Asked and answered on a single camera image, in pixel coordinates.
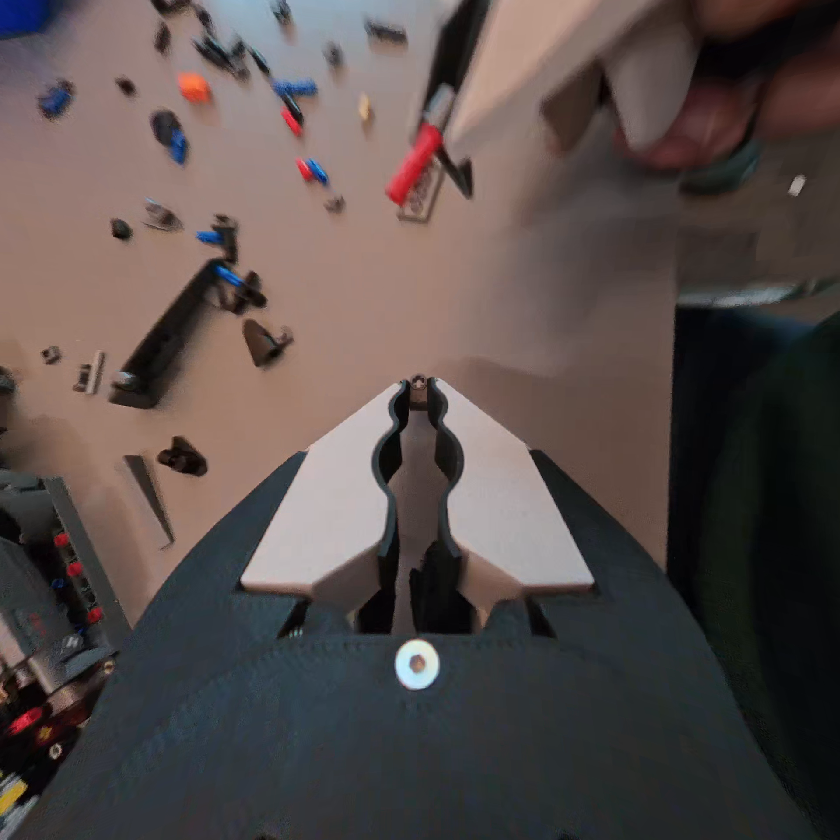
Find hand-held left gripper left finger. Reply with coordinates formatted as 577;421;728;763
239;379;409;634

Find lego car model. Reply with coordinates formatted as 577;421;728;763
0;469;133;829

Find person's right hand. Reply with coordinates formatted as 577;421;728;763
612;0;840;173

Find long dark grey lego beam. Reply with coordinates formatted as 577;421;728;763
107;258;225;412

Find scattered small lego pieces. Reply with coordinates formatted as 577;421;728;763
36;0;409;263

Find black lego connector blue pin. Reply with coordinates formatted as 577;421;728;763
209;261;269;315

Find dark grey lego fin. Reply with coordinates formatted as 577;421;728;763
240;318;295;370

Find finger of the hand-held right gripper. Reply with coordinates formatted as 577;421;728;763
445;0;691;157
408;0;494;139

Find white lego bar piece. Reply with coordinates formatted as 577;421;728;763
72;349;106;396

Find grey pointed lego fin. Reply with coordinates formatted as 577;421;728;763
436;143;475;200

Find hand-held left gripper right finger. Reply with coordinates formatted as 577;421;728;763
411;377;597;634

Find long red lego pin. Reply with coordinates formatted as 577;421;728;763
385;121;445;206

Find dark grey holed lego plate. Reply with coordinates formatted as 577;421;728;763
395;164;448;224

